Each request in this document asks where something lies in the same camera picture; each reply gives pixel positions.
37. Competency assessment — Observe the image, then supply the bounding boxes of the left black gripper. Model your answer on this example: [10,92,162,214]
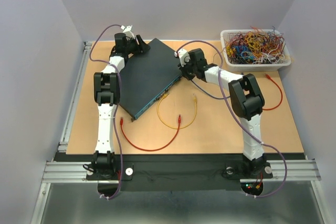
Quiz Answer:
[125,35,151,56]

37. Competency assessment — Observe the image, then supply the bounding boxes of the blue patch cable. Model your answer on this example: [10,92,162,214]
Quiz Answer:
[190,73,245,101]

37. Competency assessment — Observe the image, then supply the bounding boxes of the dark blue network switch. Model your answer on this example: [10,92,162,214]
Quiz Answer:
[120,38,181,121]

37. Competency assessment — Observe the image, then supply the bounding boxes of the red patch cable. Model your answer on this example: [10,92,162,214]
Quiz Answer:
[262,73,284,111]
[120,115,182,152]

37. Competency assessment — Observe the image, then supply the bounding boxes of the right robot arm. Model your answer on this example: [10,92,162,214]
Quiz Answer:
[174,48,267,177]

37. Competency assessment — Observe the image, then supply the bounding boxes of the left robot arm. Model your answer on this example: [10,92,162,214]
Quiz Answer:
[88,31,150,179]

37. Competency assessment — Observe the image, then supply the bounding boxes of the black base mat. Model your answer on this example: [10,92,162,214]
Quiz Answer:
[86,153,274,192]

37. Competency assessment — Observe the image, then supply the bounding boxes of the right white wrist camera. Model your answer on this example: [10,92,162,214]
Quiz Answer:
[174,48,191,64]

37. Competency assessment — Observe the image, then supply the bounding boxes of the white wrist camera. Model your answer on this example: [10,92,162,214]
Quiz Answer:
[174,48,191,64]
[120,25,135,39]

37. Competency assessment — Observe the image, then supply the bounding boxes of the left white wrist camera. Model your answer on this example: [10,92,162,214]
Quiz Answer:
[120,25,135,39]

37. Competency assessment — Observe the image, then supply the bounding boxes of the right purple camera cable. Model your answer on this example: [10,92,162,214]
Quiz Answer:
[177,40,288,199]

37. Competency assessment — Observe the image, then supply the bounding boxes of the purple camera cable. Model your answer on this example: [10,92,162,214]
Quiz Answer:
[177,40,288,199]
[89,24,124,201]

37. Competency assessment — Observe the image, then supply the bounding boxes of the tangled colourful wire bundle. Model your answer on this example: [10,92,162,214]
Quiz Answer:
[222,26,291,65]

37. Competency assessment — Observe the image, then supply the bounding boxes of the aluminium left side rail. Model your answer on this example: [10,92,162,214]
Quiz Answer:
[57,41,92,153]

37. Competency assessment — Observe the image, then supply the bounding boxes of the aluminium rail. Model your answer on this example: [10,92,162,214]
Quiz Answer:
[42,160,321,184]
[57,41,92,153]

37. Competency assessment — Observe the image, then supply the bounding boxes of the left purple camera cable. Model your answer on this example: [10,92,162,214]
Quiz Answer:
[89,24,124,201]

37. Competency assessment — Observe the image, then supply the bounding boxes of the aluminium front rail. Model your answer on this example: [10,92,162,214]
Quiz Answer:
[42,160,321,184]

